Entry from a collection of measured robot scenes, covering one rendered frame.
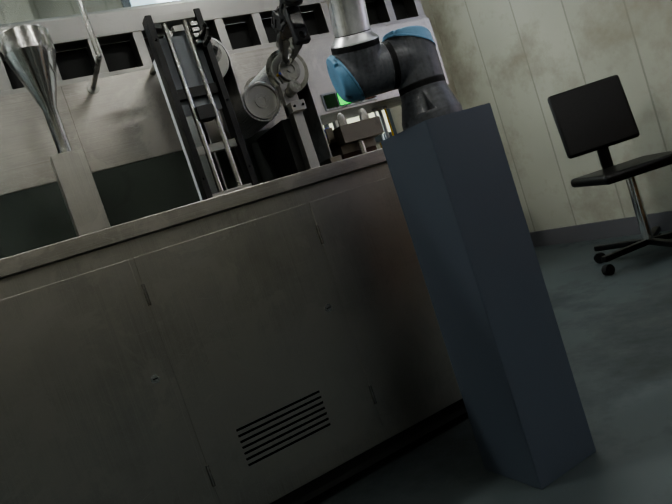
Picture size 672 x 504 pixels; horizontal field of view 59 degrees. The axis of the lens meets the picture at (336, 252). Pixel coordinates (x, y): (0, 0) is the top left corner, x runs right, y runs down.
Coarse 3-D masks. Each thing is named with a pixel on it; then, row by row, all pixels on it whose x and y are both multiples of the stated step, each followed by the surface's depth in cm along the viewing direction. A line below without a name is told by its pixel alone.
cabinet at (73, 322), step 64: (320, 192) 169; (384, 192) 177; (128, 256) 145; (192, 256) 152; (256, 256) 159; (320, 256) 167; (384, 256) 176; (0, 320) 133; (64, 320) 138; (128, 320) 144; (192, 320) 151; (256, 320) 158; (320, 320) 165; (384, 320) 174; (0, 384) 132; (64, 384) 137; (128, 384) 143; (192, 384) 149; (256, 384) 156; (320, 384) 164; (384, 384) 173; (448, 384) 182; (0, 448) 131; (64, 448) 136; (128, 448) 142; (192, 448) 148; (256, 448) 155; (320, 448) 163; (384, 448) 176
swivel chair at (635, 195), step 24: (552, 96) 337; (576, 96) 336; (600, 96) 336; (624, 96) 335; (576, 120) 335; (600, 120) 335; (624, 120) 334; (576, 144) 334; (600, 144) 334; (624, 168) 298; (648, 168) 295; (648, 240) 316
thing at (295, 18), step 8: (288, 8) 179; (296, 8) 180; (288, 16) 178; (296, 16) 179; (288, 24) 180; (296, 24) 179; (304, 24) 180; (296, 32) 178; (304, 32) 178; (296, 40) 178; (304, 40) 179
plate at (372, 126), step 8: (368, 120) 203; (376, 120) 205; (336, 128) 201; (344, 128) 199; (352, 128) 200; (360, 128) 202; (368, 128) 203; (376, 128) 204; (336, 136) 202; (344, 136) 199; (352, 136) 200; (360, 136) 201; (368, 136) 203; (336, 144) 204; (344, 144) 202
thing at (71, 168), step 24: (24, 48) 167; (48, 48) 171; (24, 72) 169; (48, 72) 171; (48, 96) 172; (48, 120) 173; (72, 168) 172; (72, 192) 171; (96, 192) 174; (72, 216) 171; (96, 216) 174
